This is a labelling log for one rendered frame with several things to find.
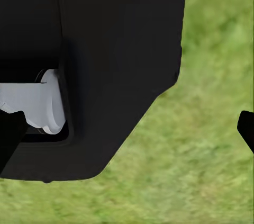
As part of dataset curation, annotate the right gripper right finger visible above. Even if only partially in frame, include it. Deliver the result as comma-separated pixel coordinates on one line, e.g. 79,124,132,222
237,110,254,153

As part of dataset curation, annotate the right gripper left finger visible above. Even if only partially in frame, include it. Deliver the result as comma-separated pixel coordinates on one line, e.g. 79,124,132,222
0,111,28,174

